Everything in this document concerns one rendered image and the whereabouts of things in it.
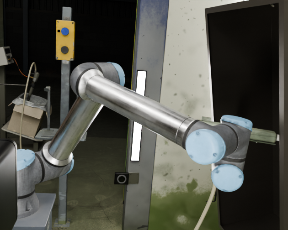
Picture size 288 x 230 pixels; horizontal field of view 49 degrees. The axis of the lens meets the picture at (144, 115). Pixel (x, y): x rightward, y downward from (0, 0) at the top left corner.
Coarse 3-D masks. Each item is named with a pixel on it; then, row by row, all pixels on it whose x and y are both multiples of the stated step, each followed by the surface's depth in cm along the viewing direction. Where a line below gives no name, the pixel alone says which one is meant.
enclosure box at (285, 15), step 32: (256, 0) 107; (224, 32) 155; (256, 32) 158; (224, 64) 159; (256, 64) 162; (224, 96) 163; (256, 96) 167; (256, 160) 177; (224, 192) 177; (256, 192) 182; (224, 224) 183; (256, 224) 180
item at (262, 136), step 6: (204, 120) 125; (210, 120) 125; (252, 132) 120; (258, 132) 120; (264, 132) 119; (270, 132) 119; (252, 138) 120; (258, 138) 120; (264, 138) 119; (270, 138) 119; (276, 138) 119
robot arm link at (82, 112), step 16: (96, 64) 118; (112, 64) 124; (112, 80) 122; (80, 112) 132; (96, 112) 133; (64, 128) 139; (80, 128) 137; (48, 144) 153; (64, 144) 143; (48, 160) 149; (64, 160) 152; (48, 176) 152
